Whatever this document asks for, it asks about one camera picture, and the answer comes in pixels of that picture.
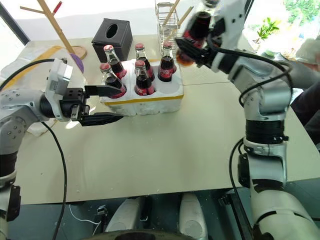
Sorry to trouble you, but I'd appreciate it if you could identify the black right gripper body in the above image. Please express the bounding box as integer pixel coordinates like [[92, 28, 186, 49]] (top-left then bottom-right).
[[205, 17, 229, 51]]

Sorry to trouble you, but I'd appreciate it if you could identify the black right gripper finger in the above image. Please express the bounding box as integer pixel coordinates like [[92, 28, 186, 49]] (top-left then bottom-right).
[[174, 37, 210, 58], [193, 53, 214, 69]]

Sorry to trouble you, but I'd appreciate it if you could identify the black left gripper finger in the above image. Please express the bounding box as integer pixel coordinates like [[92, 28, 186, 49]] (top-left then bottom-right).
[[83, 84, 118, 99], [79, 112, 125, 127]]

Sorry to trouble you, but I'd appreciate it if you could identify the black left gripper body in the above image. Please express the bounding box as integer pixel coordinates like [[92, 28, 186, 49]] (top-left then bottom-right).
[[59, 87, 91, 123]]

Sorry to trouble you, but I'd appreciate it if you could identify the glass cola bottle red cap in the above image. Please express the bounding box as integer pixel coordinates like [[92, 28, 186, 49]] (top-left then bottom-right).
[[134, 59, 157, 97], [134, 42, 156, 82], [175, 0, 216, 67], [102, 44, 128, 81], [99, 62, 127, 99], [157, 41, 178, 83]]

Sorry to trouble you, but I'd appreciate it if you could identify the black leather tissue box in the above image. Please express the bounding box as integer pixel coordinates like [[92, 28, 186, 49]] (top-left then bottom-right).
[[91, 17, 134, 63]]

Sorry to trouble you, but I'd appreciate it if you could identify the white foam crate yellow tape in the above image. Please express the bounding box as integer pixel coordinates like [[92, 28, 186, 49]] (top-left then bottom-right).
[[99, 59, 186, 117]]

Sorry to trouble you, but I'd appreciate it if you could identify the wooden stick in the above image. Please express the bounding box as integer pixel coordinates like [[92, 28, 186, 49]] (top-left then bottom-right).
[[161, 0, 181, 27], [165, 5, 195, 42]]

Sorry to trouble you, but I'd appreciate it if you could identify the purple disc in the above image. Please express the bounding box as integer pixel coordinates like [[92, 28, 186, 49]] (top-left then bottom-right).
[[70, 52, 85, 74]]

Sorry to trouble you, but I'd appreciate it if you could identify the green potted plant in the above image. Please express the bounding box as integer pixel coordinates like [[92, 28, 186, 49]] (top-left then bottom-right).
[[251, 16, 280, 52]]

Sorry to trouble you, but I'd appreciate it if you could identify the wooden tree-shaped rack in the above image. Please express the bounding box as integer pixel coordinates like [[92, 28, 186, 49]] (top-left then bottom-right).
[[19, 0, 88, 61]]

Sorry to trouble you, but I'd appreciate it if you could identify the white rounded shell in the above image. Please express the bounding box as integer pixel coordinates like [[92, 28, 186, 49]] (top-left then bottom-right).
[[104, 196, 141, 233], [178, 192, 209, 240]]

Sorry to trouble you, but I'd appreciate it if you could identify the person in dark clothes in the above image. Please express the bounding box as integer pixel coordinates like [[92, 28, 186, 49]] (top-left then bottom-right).
[[286, 38, 320, 152]]

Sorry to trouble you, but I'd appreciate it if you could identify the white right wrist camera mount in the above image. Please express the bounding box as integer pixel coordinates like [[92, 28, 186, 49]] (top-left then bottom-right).
[[209, 0, 250, 55]]

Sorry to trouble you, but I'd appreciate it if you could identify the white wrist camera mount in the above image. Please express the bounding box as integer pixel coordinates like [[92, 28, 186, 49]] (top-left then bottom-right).
[[209, 0, 250, 55], [44, 58, 74, 123]]

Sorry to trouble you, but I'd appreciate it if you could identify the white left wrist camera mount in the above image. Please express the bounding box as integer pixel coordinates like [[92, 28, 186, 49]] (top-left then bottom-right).
[[44, 58, 74, 123]]

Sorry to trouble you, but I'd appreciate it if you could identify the metal wire rack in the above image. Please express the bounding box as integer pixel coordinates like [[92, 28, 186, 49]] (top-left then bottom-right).
[[155, 0, 181, 52]]

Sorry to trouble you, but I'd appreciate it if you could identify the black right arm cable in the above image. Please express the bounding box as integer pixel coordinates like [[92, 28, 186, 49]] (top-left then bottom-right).
[[206, 37, 294, 240]]

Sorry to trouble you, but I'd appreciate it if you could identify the dark window frame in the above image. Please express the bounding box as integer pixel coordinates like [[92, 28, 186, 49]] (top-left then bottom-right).
[[0, 1, 31, 44]]

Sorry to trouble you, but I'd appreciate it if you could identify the thin white cable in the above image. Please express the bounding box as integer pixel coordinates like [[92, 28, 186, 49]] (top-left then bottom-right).
[[68, 204, 108, 225]]

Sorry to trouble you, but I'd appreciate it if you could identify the black table frame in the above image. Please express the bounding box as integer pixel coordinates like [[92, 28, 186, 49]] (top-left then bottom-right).
[[216, 187, 254, 240]]

